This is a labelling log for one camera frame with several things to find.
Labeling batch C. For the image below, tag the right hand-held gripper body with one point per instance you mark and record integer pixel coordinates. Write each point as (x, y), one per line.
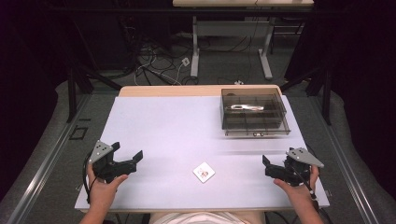
(294, 174)

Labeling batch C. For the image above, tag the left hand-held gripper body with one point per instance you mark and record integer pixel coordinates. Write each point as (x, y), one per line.
(104, 166)

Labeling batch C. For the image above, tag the clear smoky plastic drawer box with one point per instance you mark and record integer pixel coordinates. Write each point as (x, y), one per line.
(253, 121)

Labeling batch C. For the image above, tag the small white square packet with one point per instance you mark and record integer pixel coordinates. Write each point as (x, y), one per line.
(204, 172)

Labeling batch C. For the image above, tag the person's right hand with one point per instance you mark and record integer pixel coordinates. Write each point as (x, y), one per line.
(300, 193)

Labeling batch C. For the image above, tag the person's left hand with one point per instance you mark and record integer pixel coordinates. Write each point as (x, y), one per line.
(101, 193)

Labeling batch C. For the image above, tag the white table mat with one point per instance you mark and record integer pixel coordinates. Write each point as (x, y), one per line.
(174, 130)

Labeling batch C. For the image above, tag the black metal stand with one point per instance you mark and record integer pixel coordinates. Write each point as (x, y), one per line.
(77, 90)
(320, 90)

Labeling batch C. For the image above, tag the person's light shirt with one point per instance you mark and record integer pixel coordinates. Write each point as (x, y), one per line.
(205, 218)

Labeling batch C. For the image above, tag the small white plug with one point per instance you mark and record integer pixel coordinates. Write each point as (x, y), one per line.
(238, 82)

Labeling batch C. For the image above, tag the white power adapter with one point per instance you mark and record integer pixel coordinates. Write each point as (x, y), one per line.
(185, 61)

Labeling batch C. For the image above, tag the white-legged background desk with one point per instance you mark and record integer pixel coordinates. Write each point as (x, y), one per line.
(230, 28)

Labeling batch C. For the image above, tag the aluminium floor rail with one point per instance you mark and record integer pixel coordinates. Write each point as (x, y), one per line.
(348, 174)
(43, 168)

